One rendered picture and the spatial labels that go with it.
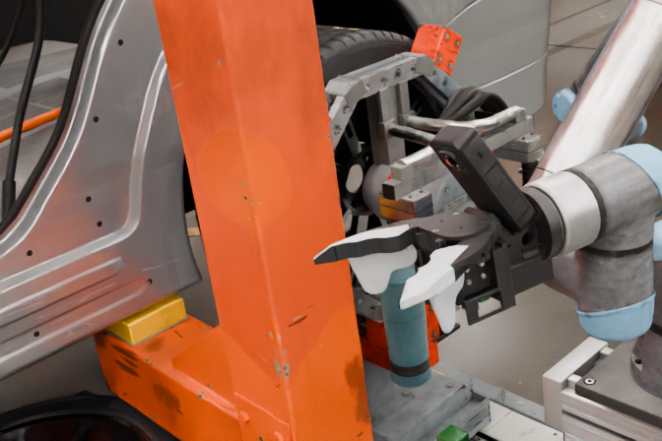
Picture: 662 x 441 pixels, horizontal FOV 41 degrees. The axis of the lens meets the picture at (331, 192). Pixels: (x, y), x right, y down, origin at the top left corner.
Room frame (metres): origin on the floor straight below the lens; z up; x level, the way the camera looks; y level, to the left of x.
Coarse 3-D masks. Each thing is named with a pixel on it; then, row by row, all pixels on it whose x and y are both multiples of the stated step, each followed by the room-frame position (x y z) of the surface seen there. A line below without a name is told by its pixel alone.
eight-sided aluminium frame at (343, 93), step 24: (360, 72) 1.76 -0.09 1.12; (384, 72) 1.74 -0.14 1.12; (408, 72) 1.78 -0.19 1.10; (432, 72) 1.83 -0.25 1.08; (336, 96) 1.68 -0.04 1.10; (360, 96) 1.69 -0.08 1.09; (432, 96) 1.90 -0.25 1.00; (336, 120) 1.65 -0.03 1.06; (336, 144) 1.64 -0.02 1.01; (360, 312) 1.65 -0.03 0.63
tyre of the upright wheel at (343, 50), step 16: (320, 32) 1.89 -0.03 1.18; (336, 32) 1.87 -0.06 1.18; (352, 32) 1.85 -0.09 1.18; (368, 32) 1.85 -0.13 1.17; (384, 32) 1.88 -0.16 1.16; (320, 48) 1.79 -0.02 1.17; (336, 48) 1.78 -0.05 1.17; (352, 48) 1.80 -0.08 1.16; (368, 48) 1.83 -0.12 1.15; (384, 48) 1.86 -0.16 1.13; (400, 48) 1.89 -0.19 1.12; (336, 64) 1.77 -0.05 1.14; (352, 64) 1.80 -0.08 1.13; (368, 64) 1.83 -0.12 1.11
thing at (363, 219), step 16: (416, 96) 1.95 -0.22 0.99; (416, 112) 1.94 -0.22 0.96; (432, 112) 1.96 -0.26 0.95; (352, 128) 1.81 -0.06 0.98; (368, 128) 1.86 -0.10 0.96; (352, 144) 1.81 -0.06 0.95; (368, 144) 1.85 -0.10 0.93; (416, 144) 2.04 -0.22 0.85; (336, 160) 1.83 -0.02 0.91; (352, 160) 1.81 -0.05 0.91; (368, 160) 1.90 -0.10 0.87; (352, 192) 1.86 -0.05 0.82; (352, 208) 1.80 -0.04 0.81; (352, 224) 1.81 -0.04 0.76; (368, 224) 2.04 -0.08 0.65; (384, 224) 1.85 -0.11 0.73; (352, 272) 1.78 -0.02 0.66
